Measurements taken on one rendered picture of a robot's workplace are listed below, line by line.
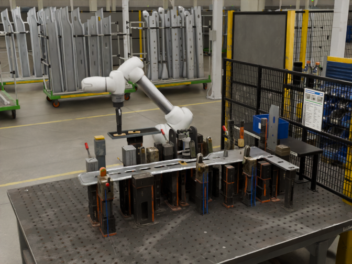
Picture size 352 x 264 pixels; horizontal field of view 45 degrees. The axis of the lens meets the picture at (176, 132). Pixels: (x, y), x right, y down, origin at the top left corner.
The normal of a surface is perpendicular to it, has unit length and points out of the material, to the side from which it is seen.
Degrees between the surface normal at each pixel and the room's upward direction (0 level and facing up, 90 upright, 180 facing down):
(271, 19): 90
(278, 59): 91
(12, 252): 0
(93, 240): 0
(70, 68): 86
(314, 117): 90
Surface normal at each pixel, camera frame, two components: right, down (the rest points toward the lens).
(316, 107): -0.91, 0.11
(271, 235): 0.00, -0.96
